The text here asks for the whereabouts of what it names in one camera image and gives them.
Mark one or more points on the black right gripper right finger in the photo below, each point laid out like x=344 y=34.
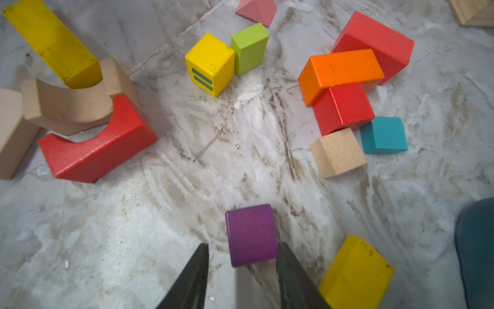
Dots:
x=296 y=288

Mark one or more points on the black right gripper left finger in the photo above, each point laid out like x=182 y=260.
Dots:
x=189 y=290

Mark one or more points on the teal plastic storage bin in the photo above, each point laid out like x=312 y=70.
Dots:
x=474 y=246

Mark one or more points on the long yellow block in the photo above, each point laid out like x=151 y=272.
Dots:
x=357 y=278

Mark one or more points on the natural wood small cube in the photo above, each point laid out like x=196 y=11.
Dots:
x=338 y=153

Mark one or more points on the red arch block front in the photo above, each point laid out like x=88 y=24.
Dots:
x=127 y=134

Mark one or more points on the red arch block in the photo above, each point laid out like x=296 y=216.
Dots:
x=127 y=134
x=392 y=49

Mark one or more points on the teal small cube block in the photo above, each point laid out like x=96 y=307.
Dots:
x=384 y=136

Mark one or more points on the red cube block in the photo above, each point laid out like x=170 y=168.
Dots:
x=341 y=107

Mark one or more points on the natural wood arch block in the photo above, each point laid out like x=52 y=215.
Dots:
x=68 y=111

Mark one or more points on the orange rectangular block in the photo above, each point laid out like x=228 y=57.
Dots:
x=329 y=70

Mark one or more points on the yellow cube block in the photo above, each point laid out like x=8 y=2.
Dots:
x=211 y=64

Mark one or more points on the natural wood square block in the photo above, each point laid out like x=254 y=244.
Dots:
x=17 y=134

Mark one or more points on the lime green cube block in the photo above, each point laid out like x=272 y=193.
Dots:
x=249 y=46

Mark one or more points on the yellow block near gripper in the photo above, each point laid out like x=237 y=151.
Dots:
x=69 y=59

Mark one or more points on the pink wedge block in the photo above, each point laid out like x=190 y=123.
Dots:
x=261 y=11

